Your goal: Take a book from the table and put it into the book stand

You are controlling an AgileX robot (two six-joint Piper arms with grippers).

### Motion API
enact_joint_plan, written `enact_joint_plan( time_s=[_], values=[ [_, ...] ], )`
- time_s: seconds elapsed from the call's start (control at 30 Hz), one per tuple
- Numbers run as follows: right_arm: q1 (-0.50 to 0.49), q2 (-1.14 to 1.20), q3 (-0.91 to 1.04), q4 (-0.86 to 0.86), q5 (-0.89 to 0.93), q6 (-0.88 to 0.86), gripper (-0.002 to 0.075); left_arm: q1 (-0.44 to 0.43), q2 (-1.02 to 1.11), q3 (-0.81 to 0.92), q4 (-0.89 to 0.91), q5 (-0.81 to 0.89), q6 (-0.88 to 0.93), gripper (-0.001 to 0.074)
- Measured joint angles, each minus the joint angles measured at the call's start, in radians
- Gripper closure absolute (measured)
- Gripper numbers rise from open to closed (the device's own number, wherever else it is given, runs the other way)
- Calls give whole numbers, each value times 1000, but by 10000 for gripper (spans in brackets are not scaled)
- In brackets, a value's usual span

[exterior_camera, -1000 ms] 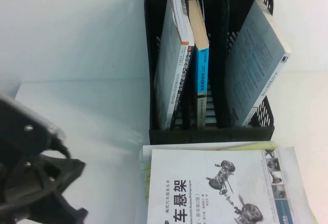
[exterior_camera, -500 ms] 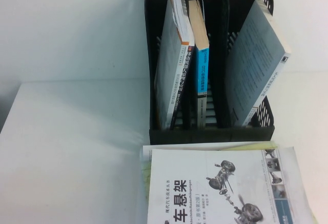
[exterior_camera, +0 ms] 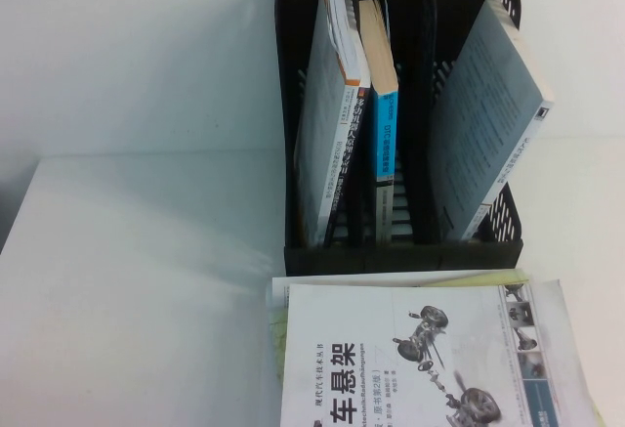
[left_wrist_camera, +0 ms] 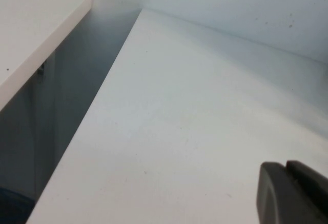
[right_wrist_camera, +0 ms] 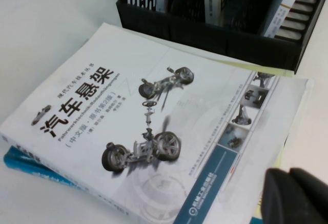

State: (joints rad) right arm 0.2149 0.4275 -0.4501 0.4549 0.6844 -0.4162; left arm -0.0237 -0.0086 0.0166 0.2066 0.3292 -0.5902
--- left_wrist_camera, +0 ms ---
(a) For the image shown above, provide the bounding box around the white side table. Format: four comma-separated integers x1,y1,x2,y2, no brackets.
0,0,93,112

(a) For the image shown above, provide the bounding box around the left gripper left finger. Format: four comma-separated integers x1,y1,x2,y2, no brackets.
256,161,328,224

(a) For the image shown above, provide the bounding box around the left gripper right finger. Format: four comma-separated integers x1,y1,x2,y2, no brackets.
286,159,328,196

